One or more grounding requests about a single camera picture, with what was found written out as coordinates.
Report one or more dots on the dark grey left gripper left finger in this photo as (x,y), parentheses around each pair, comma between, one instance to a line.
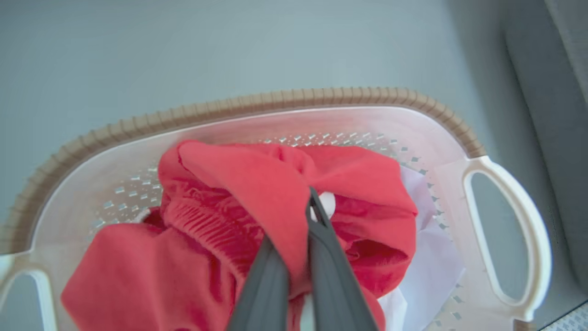
(264,294)

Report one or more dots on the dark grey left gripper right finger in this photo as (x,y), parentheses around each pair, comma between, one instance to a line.
(333,285)

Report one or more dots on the red garment with white stripes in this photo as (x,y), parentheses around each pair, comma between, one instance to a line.
(229,184)

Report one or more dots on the white plastic laundry basket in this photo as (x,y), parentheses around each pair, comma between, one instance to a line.
(321,124)

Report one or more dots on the white cloth sheet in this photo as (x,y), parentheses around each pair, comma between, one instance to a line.
(432,266)

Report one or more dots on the grey patterned floor mat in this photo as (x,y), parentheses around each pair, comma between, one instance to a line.
(569,319)

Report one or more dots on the grey fabric sofa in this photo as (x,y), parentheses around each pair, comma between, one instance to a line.
(551,115)

